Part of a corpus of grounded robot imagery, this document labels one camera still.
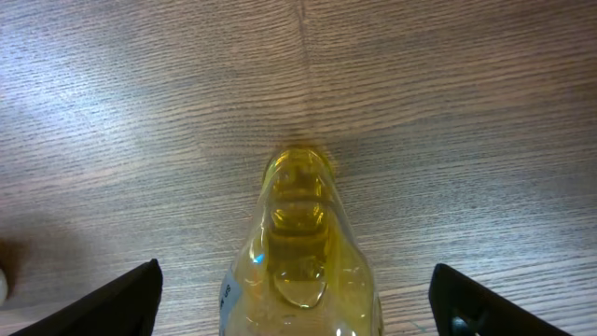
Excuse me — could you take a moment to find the yellow oil bottle silver cap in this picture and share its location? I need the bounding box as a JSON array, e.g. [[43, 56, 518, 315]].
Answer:
[[219, 147, 384, 336]]

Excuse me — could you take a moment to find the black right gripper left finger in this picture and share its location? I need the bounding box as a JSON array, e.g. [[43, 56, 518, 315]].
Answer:
[[13, 259, 163, 336]]

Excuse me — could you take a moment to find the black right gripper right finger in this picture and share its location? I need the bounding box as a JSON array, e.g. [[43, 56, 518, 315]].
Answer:
[[428, 263, 569, 336]]

